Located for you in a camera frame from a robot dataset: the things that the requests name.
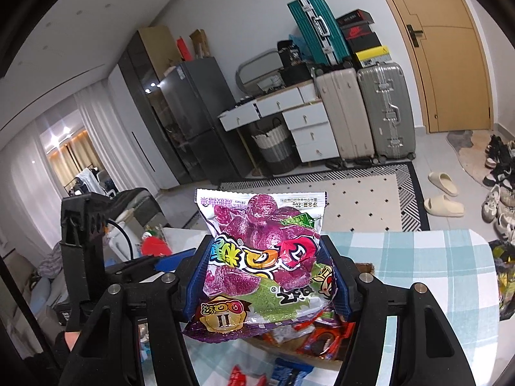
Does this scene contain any black cable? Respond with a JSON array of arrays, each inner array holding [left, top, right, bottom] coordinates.
[[105, 219, 139, 260]]

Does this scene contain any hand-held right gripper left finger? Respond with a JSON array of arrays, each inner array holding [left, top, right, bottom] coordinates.
[[58, 235, 214, 386]]

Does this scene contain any brown paper bag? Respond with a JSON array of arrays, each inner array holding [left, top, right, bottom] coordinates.
[[189, 29, 212, 59]]

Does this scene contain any wooden door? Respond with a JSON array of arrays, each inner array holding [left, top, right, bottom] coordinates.
[[368, 0, 493, 133]]

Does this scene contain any blue snack packet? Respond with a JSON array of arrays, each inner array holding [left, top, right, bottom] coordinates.
[[270, 358, 312, 386]]

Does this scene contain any white small basket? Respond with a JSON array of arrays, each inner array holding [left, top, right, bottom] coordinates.
[[257, 76, 284, 91]]

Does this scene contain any white trash can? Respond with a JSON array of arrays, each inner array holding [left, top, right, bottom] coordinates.
[[107, 229, 133, 262]]

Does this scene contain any teal suitcase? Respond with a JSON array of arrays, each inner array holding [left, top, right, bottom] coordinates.
[[287, 0, 350, 67]]

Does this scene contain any arched mirror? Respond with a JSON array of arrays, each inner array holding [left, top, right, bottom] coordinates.
[[235, 48, 282, 95]]

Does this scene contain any black white dotted rug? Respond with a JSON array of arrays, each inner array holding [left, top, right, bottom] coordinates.
[[219, 161, 431, 234]]

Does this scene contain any white curtain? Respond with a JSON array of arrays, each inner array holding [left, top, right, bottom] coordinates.
[[0, 84, 133, 258]]

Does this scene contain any red black shoe box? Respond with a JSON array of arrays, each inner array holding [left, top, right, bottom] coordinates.
[[341, 24, 377, 41]]

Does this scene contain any grey refrigerator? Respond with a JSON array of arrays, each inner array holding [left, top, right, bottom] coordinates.
[[158, 57, 254, 183]]

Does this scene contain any black storage box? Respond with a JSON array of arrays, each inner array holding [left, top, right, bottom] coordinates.
[[278, 64, 314, 87]]

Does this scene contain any clothes rack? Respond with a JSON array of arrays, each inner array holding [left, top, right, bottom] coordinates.
[[74, 165, 117, 196]]

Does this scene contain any beige slipper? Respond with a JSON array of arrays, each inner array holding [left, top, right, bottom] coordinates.
[[427, 171, 459, 197], [424, 194, 464, 217]]

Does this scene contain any white drawer dresser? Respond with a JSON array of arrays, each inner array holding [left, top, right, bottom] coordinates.
[[218, 81, 341, 167]]

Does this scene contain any person's left forearm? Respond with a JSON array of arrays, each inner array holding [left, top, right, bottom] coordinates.
[[50, 332, 75, 374]]

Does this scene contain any grey white coffee table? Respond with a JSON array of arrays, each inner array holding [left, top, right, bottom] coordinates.
[[108, 225, 206, 266]]

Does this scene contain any purple grape candy packet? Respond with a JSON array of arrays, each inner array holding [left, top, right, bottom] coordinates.
[[183, 188, 351, 344]]

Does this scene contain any brown cardboard box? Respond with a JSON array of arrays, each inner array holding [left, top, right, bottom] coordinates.
[[241, 262, 377, 372]]

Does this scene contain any red cookie packet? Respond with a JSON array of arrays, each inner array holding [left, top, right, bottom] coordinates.
[[298, 322, 351, 360]]

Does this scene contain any blue white checkered tablecloth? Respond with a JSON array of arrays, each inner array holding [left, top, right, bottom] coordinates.
[[139, 228, 501, 386]]

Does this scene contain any dark glass cabinet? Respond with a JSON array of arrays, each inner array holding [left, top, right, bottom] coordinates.
[[118, 30, 190, 188]]

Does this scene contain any dark grey ottoman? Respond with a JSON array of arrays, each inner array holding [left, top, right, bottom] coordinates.
[[115, 188, 170, 230]]

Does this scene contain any grey white laundry basket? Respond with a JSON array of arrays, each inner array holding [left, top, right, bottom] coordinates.
[[251, 118, 300, 175]]

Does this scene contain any red white snack packet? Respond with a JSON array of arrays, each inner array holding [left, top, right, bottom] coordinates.
[[229, 366, 268, 386]]

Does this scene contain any person's left hand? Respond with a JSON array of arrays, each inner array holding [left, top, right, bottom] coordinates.
[[64, 331, 83, 352]]

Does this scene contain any red packet in clear bag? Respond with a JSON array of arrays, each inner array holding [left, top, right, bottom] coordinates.
[[140, 236, 172, 258]]

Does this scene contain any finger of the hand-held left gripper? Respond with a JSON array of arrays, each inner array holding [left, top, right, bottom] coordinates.
[[105, 250, 199, 287]]

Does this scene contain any blue plastic bag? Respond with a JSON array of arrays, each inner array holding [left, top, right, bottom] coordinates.
[[290, 34, 312, 63]]

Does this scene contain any silver suitcase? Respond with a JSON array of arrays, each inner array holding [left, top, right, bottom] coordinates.
[[357, 61, 417, 161]]

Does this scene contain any black door handle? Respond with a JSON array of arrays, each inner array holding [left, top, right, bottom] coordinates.
[[406, 24, 424, 47]]

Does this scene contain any dark printed plastic bag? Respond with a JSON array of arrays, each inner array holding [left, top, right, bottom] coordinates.
[[489, 239, 515, 322]]

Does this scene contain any black printed bag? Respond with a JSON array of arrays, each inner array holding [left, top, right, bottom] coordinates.
[[277, 39, 306, 68]]

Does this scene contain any grey doormat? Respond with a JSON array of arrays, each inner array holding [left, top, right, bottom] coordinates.
[[446, 129, 473, 147]]

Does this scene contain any beige suitcase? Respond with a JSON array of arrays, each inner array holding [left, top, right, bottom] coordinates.
[[315, 68, 377, 163]]

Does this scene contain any yellow shoe box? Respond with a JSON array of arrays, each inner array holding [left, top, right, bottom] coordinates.
[[354, 45, 392, 69]]

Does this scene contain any beige round rug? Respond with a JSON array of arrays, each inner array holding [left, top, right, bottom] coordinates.
[[456, 131, 508, 178]]

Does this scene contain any plain black shoe box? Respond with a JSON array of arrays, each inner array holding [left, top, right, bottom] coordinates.
[[347, 32, 382, 54]]

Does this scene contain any flat cardboard sheet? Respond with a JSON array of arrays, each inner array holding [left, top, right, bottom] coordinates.
[[139, 25, 182, 81]]

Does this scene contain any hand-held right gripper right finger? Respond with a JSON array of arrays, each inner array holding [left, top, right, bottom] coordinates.
[[320, 234, 471, 386]]

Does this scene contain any group of shoes on floor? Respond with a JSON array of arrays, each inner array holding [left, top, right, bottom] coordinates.
[[481, 134, 515, 242]]

